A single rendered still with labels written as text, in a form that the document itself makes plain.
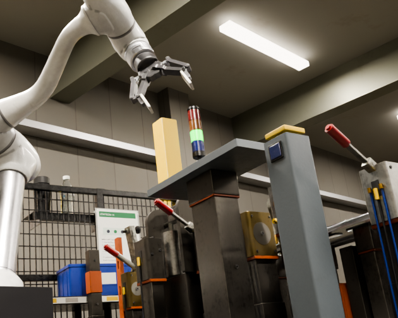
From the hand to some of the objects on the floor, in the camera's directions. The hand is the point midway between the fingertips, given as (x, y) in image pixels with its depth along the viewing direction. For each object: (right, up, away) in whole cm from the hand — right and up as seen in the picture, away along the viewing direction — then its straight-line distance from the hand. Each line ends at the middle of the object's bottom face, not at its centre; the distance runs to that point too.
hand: (170, 96), depth 164 cm
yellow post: (+13, -184, +80) cm, 201 cm away
